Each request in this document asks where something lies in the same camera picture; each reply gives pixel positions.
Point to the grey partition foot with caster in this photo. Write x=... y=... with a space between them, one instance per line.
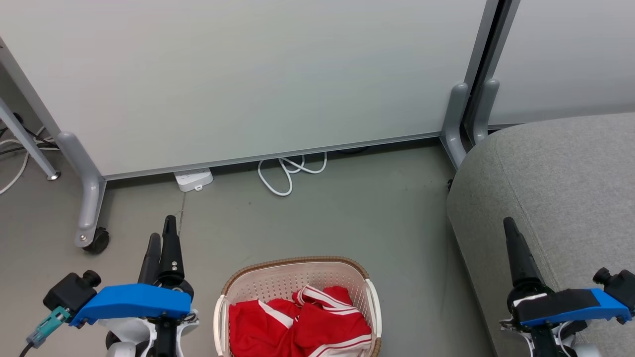
x=90 y=193

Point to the wide white partition panel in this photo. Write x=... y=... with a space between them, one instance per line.
x=248 y=74

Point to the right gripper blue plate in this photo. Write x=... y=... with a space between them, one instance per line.
x=575 y=307

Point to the narrow white partition panel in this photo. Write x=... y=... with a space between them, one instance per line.
x=570 y=54

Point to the grey fabric sofa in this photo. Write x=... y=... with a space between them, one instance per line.
x=560 y=198

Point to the grey metal table leg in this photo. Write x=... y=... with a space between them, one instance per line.
x=27 y=144

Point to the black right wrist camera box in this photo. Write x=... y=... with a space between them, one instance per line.
x=620 y=287

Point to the cream plastic laundry basket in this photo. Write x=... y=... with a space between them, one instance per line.
x=278 y=280

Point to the black caster wheel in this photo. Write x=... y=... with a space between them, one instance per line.
x=98 y=241

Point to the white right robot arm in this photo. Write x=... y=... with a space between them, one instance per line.
x=543 y=342

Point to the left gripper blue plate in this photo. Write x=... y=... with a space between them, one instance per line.
x=134 y=301

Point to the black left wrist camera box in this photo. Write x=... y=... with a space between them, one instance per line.
x=67 y=293

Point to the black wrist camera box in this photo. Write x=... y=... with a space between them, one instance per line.
x=67 y=293
x=620 y=287

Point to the teal left camera connector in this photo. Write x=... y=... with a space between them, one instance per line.
x=49 y=325

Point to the white power strip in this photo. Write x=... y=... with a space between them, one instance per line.
x=193 y=178

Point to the grey curved partition foot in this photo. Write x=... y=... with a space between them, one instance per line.
x=454 y=124
x=483 y=114

